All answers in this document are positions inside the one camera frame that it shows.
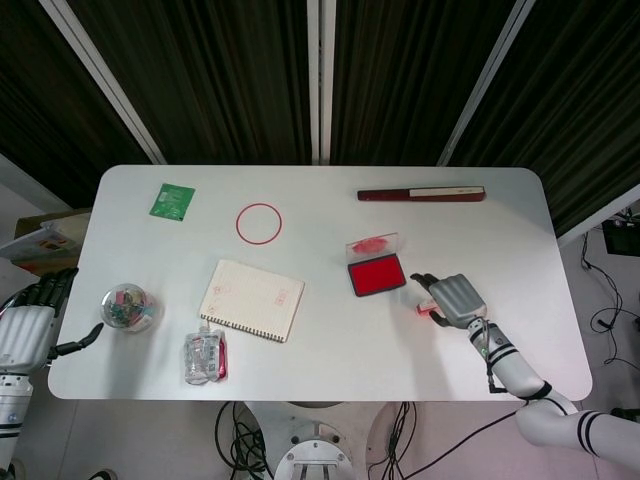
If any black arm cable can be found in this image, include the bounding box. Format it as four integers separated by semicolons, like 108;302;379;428
368;363;554;480

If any red ink pad case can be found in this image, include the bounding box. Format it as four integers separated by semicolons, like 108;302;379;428
345;231;406;299

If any silver red spout pouch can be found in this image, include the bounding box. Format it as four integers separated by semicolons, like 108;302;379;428
181;325;232;387

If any black monitor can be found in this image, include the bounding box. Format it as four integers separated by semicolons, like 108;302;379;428
601;218;640;255

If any dark red folding fan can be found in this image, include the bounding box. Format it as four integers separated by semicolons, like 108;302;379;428
356;185;488;204

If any white slanted frame pole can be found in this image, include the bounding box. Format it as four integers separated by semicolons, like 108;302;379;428
38;0;168;166
438;0;537;167

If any clear jar of clips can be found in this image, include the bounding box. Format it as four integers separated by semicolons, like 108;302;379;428
99;281;164;333

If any black floor cable bundle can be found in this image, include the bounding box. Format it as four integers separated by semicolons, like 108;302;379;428
578;207;640;369
213;400;277;480

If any robot base column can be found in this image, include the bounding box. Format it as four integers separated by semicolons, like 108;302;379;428
272;402;372;480

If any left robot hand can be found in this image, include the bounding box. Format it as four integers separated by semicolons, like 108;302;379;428
0;267;105;374

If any cardboard box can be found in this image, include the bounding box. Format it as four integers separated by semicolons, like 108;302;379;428
13;211;92;282

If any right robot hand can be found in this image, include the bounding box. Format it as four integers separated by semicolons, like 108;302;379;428
409;271;489;330

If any spiral notebook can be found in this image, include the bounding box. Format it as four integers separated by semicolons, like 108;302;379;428
198;258;307;345

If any green sachet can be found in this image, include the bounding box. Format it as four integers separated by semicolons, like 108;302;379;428
147;182;197;222

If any red rubber ring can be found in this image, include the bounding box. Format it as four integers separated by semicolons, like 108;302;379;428
234;201;285;246

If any white upright frame pole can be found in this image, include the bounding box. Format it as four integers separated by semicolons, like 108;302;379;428
307;0;338;165

